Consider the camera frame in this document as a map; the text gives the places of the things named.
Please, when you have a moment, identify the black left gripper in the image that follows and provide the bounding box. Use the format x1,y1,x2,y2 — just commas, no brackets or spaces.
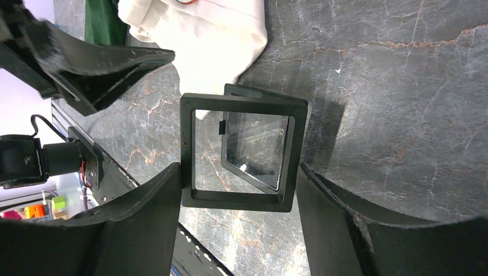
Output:
1,1,175,116

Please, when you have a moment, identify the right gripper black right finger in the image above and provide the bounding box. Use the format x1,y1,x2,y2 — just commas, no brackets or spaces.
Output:
296,164,487,275

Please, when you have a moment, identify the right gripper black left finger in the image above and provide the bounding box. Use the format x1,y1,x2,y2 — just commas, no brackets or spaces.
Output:
1,163,181,275

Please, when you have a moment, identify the black square frame tray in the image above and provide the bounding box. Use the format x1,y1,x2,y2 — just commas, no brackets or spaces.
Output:
180,93,308,213
219,112,295,195

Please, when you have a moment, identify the white and green t-shirt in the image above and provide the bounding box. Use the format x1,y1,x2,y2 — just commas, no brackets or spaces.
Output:
84,0,268,95

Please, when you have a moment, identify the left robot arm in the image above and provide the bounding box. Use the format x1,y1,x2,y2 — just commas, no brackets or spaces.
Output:
1,1,175,189

